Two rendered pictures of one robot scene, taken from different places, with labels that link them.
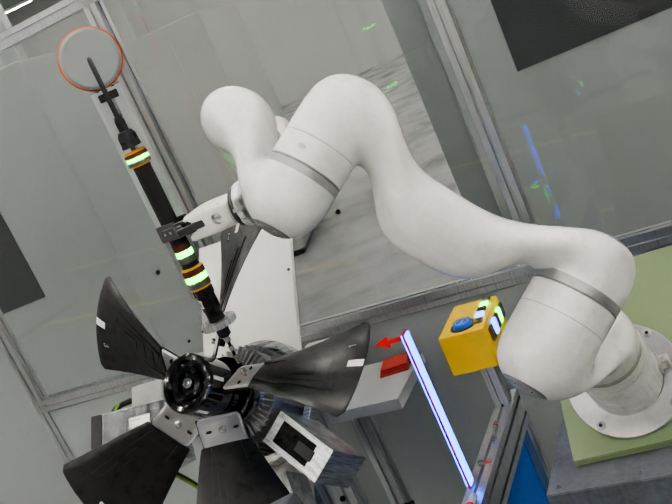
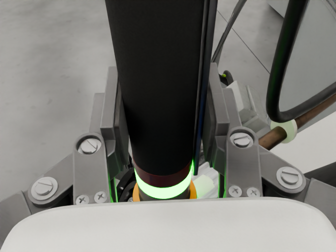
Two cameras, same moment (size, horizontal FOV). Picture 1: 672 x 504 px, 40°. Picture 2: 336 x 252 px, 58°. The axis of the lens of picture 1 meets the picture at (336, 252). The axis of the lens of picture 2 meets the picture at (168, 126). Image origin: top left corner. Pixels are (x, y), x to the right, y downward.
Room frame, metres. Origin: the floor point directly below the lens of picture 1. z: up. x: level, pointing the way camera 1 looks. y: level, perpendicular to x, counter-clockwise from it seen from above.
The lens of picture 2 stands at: (1.68, 0.17, 1.61)
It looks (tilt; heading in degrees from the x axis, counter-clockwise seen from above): 49 degrees down; 62
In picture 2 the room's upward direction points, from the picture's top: 1 degrees counter-clockwise
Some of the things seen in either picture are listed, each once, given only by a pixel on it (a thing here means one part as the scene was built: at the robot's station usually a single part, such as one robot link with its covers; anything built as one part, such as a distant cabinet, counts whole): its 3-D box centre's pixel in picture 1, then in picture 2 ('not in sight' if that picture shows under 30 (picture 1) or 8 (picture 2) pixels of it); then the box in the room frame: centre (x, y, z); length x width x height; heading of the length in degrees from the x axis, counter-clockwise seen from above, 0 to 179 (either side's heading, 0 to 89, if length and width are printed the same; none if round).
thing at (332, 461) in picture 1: (314, 449); not in sight; (1.73, 0.20, 0.98); 0.20 x 0.16 x 0.20; 153
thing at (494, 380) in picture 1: (493, 378); not in sight; (1.83, -0.19, 0.92); 0.03 x 0.03 x 0.12; 63
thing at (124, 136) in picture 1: (173, 229); not in sight; (1.72, 0.26, 1.50); 0.04 x 0.04 x 0.46
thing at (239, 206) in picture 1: (248, 202); not in sight; (1.65, 0.11, 1.50); 0.09 x 0.03 x 0.08; 154
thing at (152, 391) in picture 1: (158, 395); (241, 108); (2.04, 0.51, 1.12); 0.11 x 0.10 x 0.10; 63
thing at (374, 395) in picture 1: (350, 393); not in sight; (2.27, 0.12, 0.85); 0.36 x 0.24 x 0.03; 63
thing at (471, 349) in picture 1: (476, 337); not in sight; (1.83, -0.19, 1.02); 0.16 x 0.10 x 0.11; 153
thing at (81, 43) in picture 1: (90, 59); not in sight; (2.44, 0.36, 1.88); 0.17 x 0.15 x 0.16; 63
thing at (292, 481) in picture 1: (290, 494); not in sight; (1.74, 0.29, 0.91); 0.12 x 0.08 x 0.12; 153
